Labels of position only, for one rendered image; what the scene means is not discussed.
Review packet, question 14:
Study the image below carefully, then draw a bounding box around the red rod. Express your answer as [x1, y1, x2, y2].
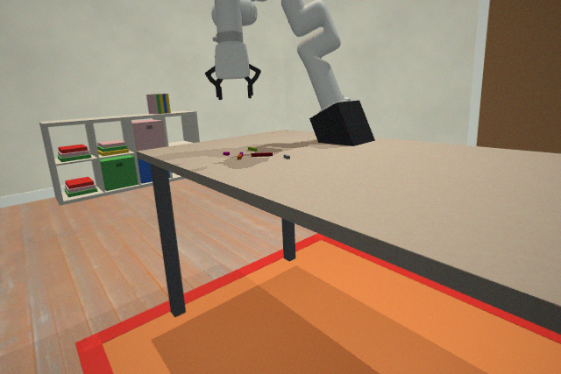
[252, 152, 273, 157]

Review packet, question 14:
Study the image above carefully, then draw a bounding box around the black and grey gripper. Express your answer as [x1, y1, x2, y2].
[205, 41, 261, 100]

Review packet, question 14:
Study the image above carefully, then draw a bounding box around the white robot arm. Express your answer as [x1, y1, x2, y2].
[211, 0, 351, 113]

